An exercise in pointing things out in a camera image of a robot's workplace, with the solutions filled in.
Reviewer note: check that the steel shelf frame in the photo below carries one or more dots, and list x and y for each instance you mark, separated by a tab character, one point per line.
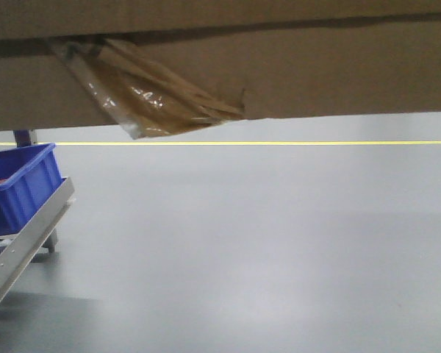
17	250

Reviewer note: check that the blue plastic bin lower left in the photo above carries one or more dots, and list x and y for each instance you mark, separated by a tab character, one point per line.
28	177

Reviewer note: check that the brown cardboard carton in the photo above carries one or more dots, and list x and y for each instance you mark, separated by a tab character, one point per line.
161	68

